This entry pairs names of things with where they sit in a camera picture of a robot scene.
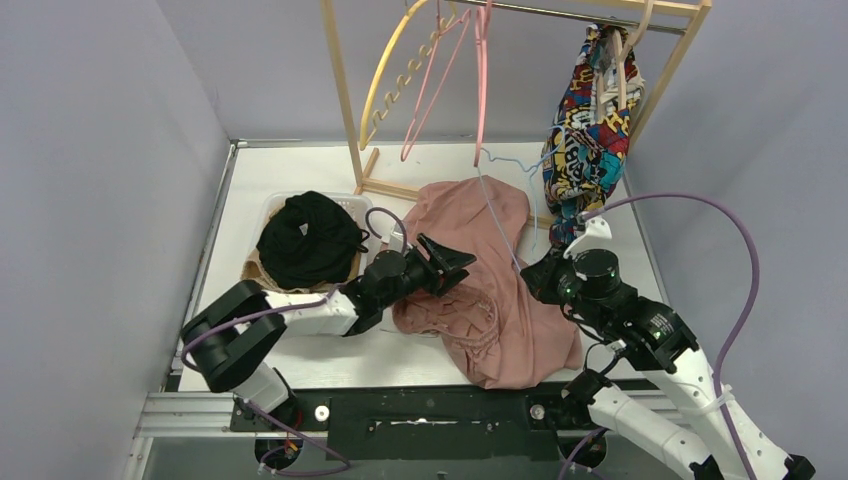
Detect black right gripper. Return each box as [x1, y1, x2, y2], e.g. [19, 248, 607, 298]
[520, 240, 607, 329]

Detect pink shorts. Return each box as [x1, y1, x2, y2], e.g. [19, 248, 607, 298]
[392, 176, 583, 389]

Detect black shorts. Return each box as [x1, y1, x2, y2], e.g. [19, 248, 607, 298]
[256, 191, 370, 290]

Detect beige shorts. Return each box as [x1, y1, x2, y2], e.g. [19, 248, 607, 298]
[240, 258, 330, 294]

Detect thin pink wire hanger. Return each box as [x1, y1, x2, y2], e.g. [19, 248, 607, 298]
[400, 2, 471, 162]

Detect thick pink plastic hanger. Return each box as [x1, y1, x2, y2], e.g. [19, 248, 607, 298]
[473, 0, 493, 167]

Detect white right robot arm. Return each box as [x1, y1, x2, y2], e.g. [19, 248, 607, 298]
[520, 249, 815, 479]

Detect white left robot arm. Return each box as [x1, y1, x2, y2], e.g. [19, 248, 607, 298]
[180, 234, 476, 427]

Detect colourful comic print shorts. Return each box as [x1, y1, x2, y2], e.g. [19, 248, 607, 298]
[542, 24, 642, 247]

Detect wooden hanger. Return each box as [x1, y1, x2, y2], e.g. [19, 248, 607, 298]
[595, 0, 655, 123]

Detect white plastic basket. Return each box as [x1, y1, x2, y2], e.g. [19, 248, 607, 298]
[243, 192, 372, 281]

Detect wooden clothes rack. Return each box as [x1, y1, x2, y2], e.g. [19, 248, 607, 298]
[319, 1, 713, 201]

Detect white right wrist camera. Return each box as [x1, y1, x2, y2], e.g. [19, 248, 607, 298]
[563, 217, 612, 259]

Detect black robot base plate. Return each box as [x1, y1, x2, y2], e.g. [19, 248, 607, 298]
[228, 380, 598, 465]

